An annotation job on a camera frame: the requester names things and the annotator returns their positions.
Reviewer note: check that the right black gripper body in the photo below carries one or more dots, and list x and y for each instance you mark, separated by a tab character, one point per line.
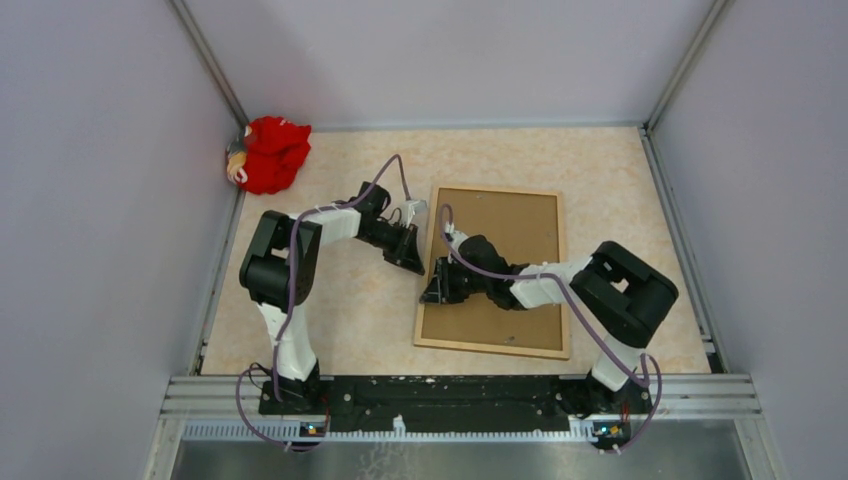
462	282

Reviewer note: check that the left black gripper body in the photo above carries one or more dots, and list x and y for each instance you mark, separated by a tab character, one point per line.
387	236

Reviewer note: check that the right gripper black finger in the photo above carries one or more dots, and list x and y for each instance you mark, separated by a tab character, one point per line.
443	272
437	291

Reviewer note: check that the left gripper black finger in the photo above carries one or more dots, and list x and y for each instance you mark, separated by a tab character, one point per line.
403	256
410	238

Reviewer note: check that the wooden picture frame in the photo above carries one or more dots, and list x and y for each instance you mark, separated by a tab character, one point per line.
424	318

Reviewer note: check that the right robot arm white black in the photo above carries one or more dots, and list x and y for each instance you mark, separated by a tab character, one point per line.
619	299

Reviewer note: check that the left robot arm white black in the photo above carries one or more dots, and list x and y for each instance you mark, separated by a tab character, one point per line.
278	272

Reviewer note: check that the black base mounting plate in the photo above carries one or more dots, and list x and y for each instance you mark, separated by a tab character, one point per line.
453	404

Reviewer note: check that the red cloth doll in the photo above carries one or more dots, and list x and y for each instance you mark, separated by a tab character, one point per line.
266	155

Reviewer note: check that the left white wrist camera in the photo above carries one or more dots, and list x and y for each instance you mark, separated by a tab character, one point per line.
409	209

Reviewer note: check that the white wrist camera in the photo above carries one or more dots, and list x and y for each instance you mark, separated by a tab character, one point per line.
409	209
450	233

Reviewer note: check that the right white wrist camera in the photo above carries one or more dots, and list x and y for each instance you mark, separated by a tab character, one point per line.
450	233

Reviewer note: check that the aluminium front rail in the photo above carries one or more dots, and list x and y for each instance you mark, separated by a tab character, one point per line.
685	397

